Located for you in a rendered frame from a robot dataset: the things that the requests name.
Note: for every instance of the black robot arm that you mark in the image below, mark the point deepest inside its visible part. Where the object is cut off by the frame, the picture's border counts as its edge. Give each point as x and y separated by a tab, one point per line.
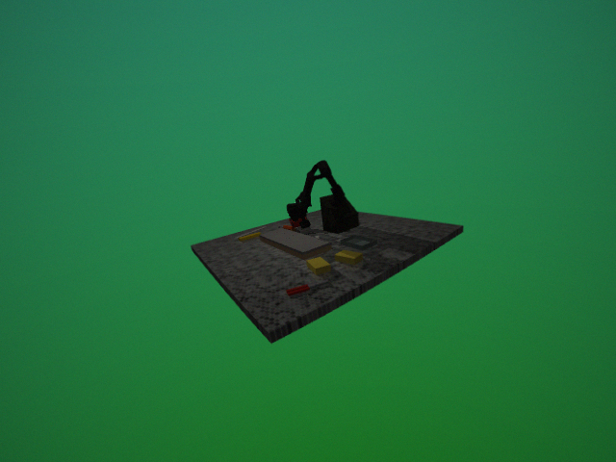
305	195

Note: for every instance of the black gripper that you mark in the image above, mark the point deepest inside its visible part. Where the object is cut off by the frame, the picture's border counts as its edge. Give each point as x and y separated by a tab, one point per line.
305	222

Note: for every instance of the grey rectangular panel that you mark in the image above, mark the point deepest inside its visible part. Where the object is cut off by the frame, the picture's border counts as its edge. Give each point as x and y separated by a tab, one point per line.
297	244

